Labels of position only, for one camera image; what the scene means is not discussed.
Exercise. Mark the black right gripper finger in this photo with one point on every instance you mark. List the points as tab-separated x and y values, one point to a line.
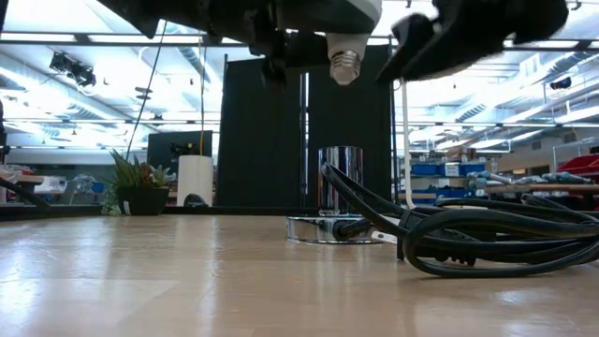
430	47

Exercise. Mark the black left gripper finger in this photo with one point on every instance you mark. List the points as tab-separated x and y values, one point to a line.
299	49

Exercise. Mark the white LED lightbulb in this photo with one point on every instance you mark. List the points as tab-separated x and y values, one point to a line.
346	65

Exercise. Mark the chrome lamp base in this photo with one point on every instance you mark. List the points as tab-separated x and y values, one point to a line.
346	182

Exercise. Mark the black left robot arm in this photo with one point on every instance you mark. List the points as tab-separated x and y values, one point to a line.
140	11

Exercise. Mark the white round side table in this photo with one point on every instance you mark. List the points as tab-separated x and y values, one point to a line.
405	140

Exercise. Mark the blue storage bin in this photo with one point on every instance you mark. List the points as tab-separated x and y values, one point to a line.
473	168
444	192
426	169

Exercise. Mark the black monitor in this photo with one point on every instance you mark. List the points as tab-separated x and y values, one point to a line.
168	147

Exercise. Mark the red storage bin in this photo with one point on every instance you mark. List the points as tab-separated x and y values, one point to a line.
580	165

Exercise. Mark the white cylinder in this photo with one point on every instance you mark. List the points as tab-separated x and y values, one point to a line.
195	180

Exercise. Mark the wooden workbench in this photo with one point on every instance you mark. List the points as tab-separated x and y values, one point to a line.
543	189

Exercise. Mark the succulent plant in black pot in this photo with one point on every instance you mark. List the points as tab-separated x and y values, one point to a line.
140	187

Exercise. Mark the small black ceiling camera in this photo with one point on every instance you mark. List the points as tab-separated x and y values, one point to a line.
560	83

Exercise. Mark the black ceiling-mounted camera rig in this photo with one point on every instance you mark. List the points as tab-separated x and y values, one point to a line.
72	70

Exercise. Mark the black table frame rail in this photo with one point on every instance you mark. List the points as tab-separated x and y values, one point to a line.
70	210

